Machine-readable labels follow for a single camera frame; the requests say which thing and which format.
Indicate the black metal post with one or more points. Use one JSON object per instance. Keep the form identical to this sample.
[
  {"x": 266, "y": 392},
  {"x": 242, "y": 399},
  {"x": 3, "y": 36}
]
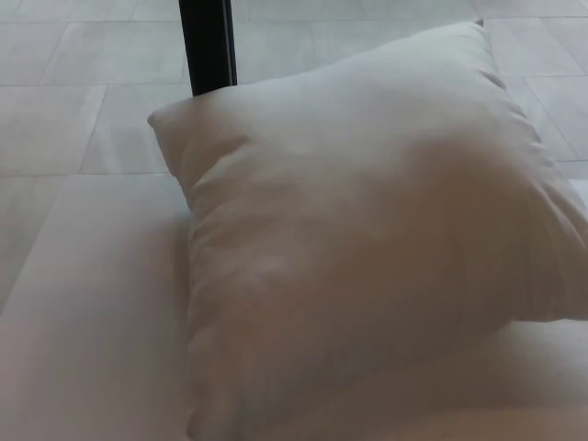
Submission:
[{"x": 207, "y": 46}]

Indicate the white square pillow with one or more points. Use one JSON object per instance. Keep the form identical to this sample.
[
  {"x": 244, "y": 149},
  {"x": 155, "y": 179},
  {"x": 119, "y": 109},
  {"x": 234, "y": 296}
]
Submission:
[{"x": 349, "y": 220}]

